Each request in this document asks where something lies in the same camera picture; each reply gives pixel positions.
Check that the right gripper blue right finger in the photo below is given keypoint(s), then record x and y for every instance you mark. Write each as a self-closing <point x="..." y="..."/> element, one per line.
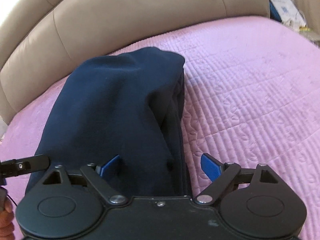
<point x="211" y="167"/>

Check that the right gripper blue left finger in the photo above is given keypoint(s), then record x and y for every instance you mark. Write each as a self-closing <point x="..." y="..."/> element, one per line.
<point x="110" y="169"/>

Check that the navy hoodie with white stripes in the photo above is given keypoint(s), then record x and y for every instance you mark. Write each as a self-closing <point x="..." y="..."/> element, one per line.
<point x="128" y="106"/>

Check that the person's left hand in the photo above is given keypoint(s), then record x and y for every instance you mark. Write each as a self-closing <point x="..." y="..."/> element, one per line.
<point x="6" y="225"/>

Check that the pink quilted bedspread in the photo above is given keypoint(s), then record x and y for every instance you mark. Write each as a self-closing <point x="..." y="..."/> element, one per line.
<point x="252" y="95"/>

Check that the beige leather headboard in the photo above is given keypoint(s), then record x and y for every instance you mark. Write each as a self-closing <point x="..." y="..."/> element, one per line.
<point x="43" y="41"/>

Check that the white paper bag blue print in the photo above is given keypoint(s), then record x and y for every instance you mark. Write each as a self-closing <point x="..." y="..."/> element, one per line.
<point x="287" y="13"/>

